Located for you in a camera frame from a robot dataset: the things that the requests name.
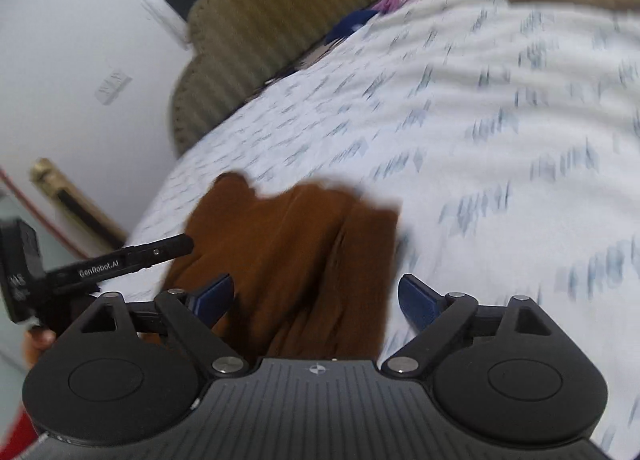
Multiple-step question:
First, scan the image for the white printed bed sheet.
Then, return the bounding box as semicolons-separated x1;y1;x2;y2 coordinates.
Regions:
120;0;640;460

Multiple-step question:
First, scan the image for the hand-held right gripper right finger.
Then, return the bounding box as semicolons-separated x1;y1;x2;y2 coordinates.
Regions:
381;273;566;375

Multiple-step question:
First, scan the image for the person's left hand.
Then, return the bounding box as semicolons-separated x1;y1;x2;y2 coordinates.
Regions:
22;326;58;368

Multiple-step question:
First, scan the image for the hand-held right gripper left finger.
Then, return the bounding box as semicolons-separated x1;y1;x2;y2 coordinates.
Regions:
80;273;250;375

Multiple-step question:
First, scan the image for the olive padded headboard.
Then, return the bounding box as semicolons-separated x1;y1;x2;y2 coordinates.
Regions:
170;0;443;157

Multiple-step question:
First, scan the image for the gold tower fan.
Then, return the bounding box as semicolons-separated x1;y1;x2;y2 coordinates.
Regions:
29;158;129;250

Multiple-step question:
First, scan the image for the white wall socket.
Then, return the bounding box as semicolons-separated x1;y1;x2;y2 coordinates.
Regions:
94;70;134;107

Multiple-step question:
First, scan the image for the brown knit garment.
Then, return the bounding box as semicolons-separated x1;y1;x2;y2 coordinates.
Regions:
160;171;404;362

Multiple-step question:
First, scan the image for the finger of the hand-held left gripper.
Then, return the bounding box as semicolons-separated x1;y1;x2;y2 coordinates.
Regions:
123;233;196;272

